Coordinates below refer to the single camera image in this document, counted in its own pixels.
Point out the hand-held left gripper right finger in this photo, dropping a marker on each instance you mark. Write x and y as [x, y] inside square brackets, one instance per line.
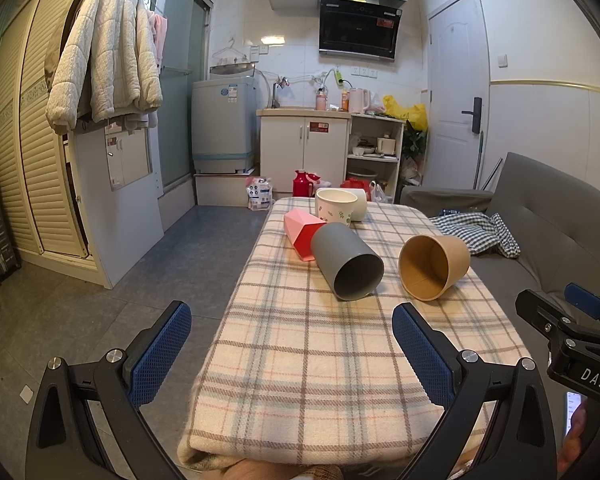
[420, 355]

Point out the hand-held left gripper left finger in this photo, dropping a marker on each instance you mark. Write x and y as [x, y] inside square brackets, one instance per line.
[162, 355]

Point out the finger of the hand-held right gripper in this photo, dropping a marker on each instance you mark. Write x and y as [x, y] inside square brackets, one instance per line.
[537, 312]
[587, 301]

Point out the grey cup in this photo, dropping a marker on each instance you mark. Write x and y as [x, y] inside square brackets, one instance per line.
[347, 265]

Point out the brown cup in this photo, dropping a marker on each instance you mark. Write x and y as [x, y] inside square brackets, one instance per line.
[432, 267]

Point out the plain cream cup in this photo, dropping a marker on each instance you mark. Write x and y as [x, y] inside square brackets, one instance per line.
[361, 205]

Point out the white floral cup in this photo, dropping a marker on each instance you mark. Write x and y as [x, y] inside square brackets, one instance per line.
[335, 208]

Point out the pink faceted cup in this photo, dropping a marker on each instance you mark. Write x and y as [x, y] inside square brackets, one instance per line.
[300, 230]

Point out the person's right hand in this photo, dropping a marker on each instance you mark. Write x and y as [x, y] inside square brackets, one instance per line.
[572, 447]

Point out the smartphone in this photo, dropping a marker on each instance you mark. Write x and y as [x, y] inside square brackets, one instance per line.
[572, 410]

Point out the blue checked cloth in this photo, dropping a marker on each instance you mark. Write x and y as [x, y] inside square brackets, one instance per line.
[480, 232]

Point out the grey sofa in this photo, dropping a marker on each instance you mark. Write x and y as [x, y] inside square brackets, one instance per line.
[535, 210]

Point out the plaid blanket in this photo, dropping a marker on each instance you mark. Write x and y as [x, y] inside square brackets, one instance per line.
[305, 360]

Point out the white side cabinet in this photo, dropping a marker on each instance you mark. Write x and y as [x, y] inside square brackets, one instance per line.
[120, 220]

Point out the white plastic bag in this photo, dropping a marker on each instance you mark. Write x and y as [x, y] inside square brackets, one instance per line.
[381, 193]

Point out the white platform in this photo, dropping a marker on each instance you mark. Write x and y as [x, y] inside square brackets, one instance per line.
[220, 189]

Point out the white open shelf unit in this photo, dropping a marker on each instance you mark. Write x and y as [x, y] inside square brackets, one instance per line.
[375, 160]

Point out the red thermos jug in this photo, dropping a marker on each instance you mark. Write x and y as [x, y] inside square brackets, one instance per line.
[301, 185]

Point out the black door lock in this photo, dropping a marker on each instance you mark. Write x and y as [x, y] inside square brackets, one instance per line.
[472, 112]

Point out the white sink cabinet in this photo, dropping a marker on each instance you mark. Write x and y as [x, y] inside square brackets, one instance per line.
[302, 147]

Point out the yellow plastic bag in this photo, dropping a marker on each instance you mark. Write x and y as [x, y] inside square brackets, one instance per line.
[405, 110]

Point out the grey washing machine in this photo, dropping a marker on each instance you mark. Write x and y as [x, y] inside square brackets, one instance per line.
[222, 120]

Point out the cream louvred wardrobe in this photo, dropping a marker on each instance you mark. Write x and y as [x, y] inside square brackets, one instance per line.
[35, 135]

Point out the white door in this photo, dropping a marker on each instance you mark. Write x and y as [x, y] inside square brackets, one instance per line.
[455, 70]

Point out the white electric kettle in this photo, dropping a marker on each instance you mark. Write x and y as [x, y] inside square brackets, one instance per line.
[357, 101]

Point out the frosted glass sliding door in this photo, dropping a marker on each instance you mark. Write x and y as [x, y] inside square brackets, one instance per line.
[180, 85]

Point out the pink bottle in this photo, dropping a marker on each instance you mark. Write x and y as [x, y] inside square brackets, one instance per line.
[321, 100]

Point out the metal basin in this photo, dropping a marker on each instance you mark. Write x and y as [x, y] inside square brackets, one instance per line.
[232, 68]

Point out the white puffer jacket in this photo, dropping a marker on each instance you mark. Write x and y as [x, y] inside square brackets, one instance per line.
[105, 50]

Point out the pink towel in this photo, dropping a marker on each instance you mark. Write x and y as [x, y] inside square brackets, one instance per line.
[158, 35]

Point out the black range hood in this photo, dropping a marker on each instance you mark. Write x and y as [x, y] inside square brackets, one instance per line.
[357, 27]

